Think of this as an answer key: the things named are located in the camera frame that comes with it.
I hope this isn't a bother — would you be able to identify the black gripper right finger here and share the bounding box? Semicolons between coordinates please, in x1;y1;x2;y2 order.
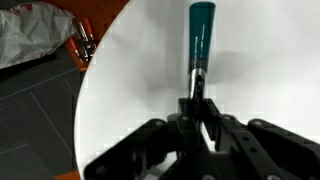
199;98;320;180

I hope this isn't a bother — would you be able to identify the black clamp orange handle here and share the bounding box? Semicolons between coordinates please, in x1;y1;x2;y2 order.
79;17;99;53
64;36;90;73

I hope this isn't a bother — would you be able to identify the teal capped marker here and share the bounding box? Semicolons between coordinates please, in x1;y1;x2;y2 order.
187;1;217;108

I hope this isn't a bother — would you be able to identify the white crumpled plastic bag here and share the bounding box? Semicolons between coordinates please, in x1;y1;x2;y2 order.
0;1;77;70

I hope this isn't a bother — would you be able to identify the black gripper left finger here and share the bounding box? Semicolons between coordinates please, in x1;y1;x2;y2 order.
83;98;205;180

